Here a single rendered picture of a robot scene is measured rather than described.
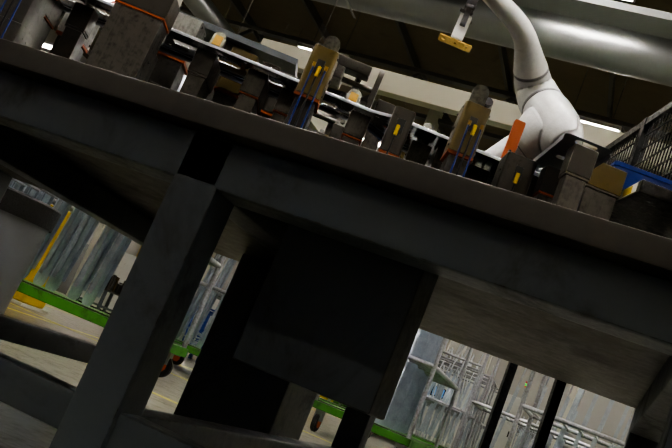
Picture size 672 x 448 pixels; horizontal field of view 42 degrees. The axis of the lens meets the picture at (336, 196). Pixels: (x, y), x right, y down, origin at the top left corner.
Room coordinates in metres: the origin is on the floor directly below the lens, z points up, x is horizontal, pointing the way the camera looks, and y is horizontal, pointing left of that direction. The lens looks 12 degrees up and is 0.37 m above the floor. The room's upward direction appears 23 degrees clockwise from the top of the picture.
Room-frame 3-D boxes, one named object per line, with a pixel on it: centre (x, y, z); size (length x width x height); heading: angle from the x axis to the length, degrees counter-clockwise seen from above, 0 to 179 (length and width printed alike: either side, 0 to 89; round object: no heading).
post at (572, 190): (1.64, -0.42, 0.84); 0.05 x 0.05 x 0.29; 89
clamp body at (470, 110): (1.80, -0.21, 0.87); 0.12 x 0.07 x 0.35; 179
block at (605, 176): (1.88, -0.54, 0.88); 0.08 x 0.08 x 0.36; 89
